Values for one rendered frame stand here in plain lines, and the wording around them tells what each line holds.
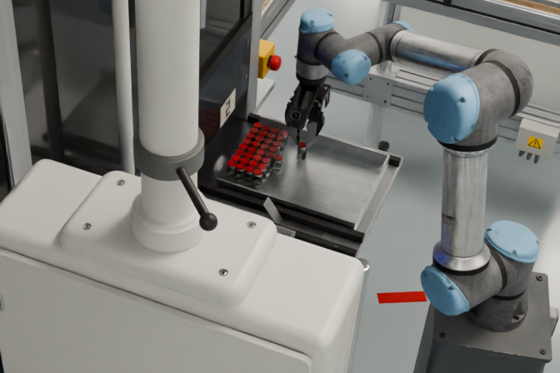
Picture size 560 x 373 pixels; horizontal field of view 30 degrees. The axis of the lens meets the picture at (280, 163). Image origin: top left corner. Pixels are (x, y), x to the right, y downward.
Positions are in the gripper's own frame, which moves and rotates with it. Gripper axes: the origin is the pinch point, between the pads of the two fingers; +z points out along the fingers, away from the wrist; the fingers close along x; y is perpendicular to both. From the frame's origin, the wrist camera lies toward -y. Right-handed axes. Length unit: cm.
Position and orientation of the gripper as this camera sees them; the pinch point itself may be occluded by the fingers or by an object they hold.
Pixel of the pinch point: (302, 143)
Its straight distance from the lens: 250.1
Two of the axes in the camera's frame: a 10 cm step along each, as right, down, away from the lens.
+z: -0.6, 7.5, 6.6
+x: -9.3, -2.9, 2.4
